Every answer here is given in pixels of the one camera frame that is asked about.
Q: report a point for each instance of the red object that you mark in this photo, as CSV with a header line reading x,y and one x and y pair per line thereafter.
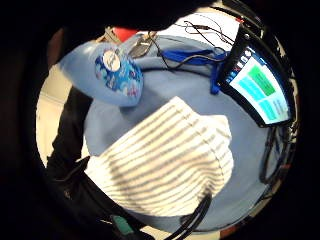
x,y
125,33

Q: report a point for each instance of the blue bottle with patterned label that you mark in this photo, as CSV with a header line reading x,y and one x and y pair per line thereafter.
x,y
113,75

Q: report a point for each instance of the white striped cloth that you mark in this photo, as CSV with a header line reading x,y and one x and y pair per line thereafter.
x,y
166,160

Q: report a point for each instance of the silver metal clip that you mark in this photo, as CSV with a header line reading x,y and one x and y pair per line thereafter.
x,y
140,46

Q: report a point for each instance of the black monitor with lit screen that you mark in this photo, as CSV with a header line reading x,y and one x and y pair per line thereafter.
x,y
258,85

